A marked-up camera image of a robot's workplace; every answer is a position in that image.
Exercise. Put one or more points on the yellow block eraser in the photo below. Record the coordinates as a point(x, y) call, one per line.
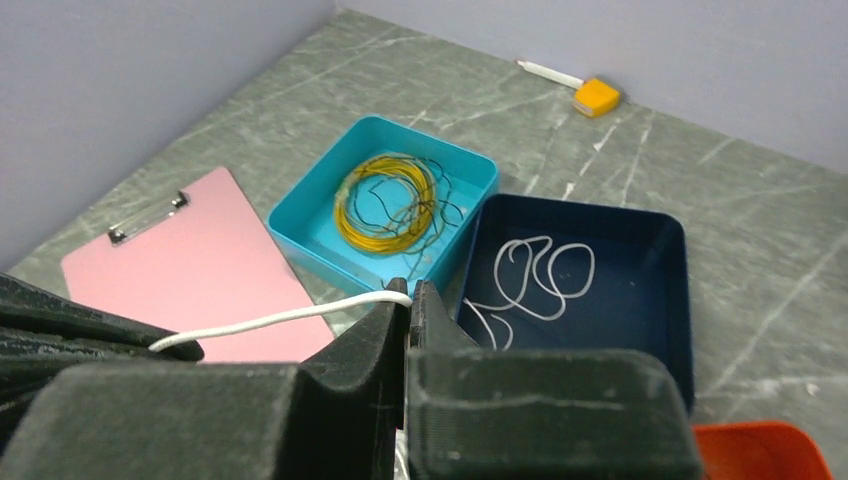
point(596, 97)

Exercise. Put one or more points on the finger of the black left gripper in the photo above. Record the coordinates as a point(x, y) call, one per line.
point(43, 334)

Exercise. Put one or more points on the pink clipboard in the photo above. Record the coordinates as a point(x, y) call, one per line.
point(199, 257)

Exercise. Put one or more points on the navy blue plastic tray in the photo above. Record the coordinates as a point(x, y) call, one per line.
point(554, 274)

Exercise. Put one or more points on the white marker pen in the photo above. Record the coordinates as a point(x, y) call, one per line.
point(549, 74)

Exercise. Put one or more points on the teal plastic tray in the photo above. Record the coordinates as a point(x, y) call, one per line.
point(302, 222)

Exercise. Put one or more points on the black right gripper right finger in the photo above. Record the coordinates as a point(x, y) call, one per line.
point(474, 413)

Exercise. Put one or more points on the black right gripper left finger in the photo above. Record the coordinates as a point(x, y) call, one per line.
point(332, 416)

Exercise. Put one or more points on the orange plastic tray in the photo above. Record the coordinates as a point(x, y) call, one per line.
point(759, 450)

